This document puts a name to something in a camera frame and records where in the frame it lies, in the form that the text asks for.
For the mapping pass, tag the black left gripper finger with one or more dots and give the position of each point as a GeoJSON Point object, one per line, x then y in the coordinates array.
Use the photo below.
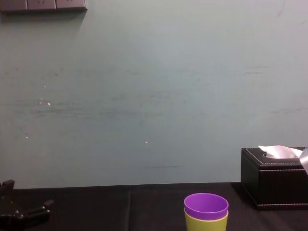
{"type": "Point", "coordinates": [7, 188]}
{"type": "Point", "coordinates": [38, 212]}

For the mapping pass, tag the yellow-green plastic cup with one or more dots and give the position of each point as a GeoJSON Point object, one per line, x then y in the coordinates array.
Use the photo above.
{"type": "Point", "coordinates": [204, 225]}

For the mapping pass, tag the black table cloth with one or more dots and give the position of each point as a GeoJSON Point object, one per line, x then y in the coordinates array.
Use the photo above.
{"type": "Point", "coordinates": [108, 209]}

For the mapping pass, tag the white tissue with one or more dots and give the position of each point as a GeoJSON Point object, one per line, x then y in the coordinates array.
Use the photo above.
{"type": "Point", "coordinates": [279, 151]}

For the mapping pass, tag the purple plastic cup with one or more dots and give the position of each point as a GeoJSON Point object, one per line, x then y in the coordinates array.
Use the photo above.
{"type": "Point", "coordinates": [205, 205]}

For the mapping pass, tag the black leather tissue box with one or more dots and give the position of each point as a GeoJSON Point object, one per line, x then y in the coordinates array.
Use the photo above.
{"type": "Point", "coordinates": [276, 187]}

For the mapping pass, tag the grey wall socket plate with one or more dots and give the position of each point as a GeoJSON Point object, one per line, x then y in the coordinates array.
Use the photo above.
{"type": "Point", "coordinates": [41, 3]}
{"type": "Point", "coordinates": [70, 3]}

